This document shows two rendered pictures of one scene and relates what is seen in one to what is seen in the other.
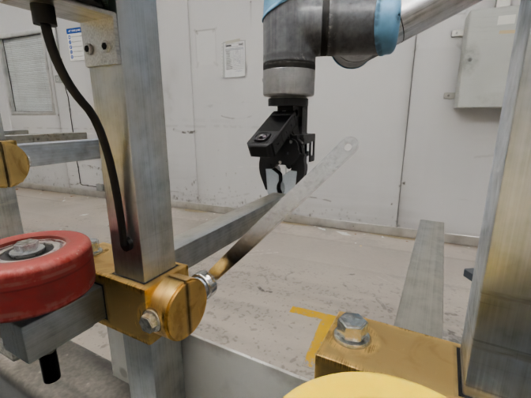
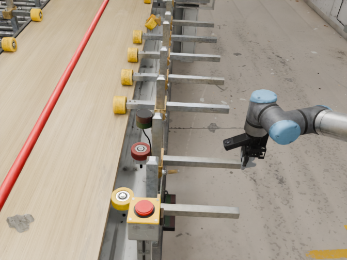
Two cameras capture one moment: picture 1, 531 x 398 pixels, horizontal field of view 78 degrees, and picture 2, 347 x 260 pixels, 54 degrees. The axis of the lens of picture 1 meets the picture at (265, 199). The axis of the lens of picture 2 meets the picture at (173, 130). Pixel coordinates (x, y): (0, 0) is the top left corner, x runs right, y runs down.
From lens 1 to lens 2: 1.17 m
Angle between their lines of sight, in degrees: 59
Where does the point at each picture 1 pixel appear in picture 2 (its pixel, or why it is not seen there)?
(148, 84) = (157, 136)
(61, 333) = (141, 162)
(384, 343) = not seen: hidden behind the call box
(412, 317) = (168, 206)
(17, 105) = not seen: outside the picture
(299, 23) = (252, 112)
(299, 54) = (251, 122)
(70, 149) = (186, 108)
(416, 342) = not seen: hidden behind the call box
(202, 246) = (182, 163)
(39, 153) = (176, 108)
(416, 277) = (186, 206)
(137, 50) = (155, 132)
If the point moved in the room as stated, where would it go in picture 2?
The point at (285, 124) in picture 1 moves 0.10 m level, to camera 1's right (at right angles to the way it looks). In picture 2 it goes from (239, 142) to (255, 158)
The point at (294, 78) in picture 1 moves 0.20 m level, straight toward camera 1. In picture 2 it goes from (248, 128) to (199, 140)
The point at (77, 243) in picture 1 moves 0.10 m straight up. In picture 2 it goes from (145, 152) to (145, 132)
